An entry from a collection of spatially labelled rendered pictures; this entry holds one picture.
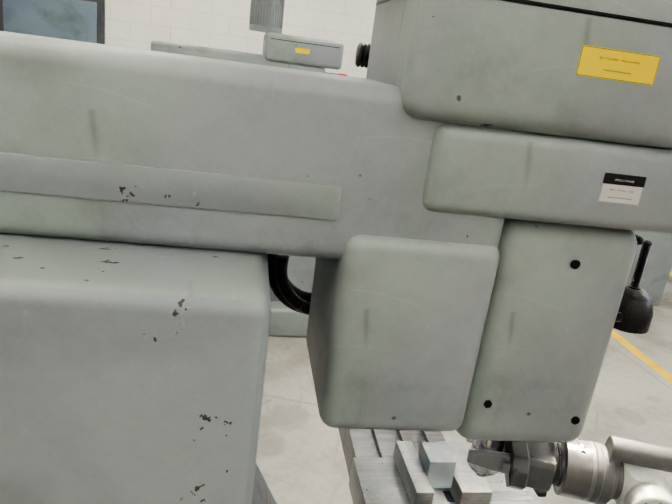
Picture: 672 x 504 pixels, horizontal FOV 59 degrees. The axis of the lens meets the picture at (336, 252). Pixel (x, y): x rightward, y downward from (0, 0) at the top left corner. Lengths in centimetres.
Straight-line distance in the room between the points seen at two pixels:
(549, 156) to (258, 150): 32
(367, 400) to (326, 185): 27
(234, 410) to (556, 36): 49
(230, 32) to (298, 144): 662
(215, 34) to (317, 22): 117
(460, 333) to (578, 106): 29
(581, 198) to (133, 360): 51
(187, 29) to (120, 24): 72
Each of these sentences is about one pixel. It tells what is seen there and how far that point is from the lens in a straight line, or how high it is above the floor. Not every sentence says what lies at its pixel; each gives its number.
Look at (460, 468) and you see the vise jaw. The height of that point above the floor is 107.
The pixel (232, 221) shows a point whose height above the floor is 160.
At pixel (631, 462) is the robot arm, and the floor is 128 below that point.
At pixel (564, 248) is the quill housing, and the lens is 76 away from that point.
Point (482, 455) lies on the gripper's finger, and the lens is 96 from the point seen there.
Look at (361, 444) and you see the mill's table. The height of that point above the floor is 96.
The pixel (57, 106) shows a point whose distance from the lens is 65.
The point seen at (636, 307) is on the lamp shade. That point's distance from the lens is 98.
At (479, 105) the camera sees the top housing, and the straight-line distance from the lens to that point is 65.
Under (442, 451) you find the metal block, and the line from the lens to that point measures 120.
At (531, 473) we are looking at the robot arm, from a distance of 97.
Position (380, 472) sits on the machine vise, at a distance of 123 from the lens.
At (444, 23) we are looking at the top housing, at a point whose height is 183.
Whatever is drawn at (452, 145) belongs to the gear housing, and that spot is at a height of 171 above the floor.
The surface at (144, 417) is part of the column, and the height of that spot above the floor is 143.
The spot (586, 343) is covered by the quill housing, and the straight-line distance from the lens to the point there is 83.
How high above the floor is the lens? 178
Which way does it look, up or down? 18 degrees down
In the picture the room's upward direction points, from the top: 8 degrees clockwise
